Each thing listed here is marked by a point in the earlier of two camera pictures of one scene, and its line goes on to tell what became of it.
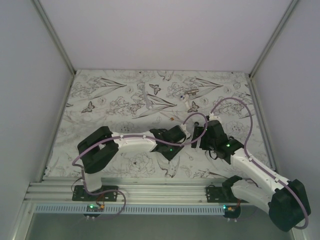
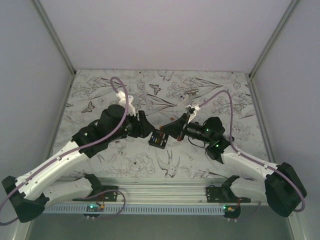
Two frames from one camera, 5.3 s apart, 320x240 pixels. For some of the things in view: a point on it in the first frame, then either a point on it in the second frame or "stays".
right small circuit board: [232, 211] stays
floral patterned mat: [135, 102] stays
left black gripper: [170, 156] → [142, 127]
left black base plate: [79, 194] stays
